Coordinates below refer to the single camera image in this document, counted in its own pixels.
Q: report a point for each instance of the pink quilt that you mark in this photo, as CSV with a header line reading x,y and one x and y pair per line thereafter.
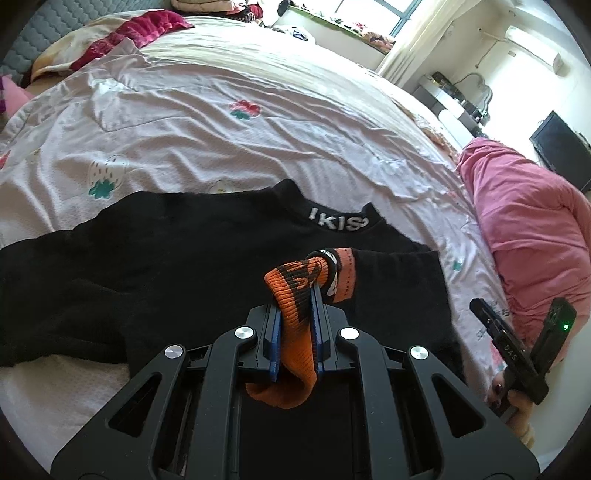
x,y
531,221

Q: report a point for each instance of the red blanket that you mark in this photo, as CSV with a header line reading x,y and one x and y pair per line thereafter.
x,y
134,32

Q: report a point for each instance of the pink printed bed sheet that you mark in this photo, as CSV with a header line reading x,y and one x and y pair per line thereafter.
x,y
231,152

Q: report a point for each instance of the pile of folded clothes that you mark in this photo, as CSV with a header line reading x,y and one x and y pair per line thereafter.
x,y
207,9

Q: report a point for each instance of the white air conditioner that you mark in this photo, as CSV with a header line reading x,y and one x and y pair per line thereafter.
x,y
535,48

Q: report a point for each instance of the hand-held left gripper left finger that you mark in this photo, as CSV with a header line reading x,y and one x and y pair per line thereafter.
x,y
273,344

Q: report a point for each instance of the cluttered window sill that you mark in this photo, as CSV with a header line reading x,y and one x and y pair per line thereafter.
x,y
351,27

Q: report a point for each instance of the white desk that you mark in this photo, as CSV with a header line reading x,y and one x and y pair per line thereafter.
x,y
443,104

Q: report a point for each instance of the orange patterned sock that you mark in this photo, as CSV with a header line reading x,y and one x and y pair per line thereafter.
x,y
295,300

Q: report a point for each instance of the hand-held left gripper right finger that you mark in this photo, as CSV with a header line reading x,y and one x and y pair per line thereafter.
x,y
318,334

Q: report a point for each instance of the pale curtain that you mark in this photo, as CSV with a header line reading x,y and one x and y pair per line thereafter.
x,y
415,41

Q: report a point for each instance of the grey quilted pillow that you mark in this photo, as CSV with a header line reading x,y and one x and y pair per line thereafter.
x,y
55,32

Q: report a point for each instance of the person's right hand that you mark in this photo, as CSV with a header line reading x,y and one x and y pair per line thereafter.
x,y
515,410

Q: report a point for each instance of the black garment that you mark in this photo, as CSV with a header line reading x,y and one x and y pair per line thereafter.
x,y
138,267

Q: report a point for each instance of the pink cloth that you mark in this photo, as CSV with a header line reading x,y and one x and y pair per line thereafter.
x,y
11,97

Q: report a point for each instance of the black television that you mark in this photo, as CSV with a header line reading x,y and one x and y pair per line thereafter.
x,y
561,147

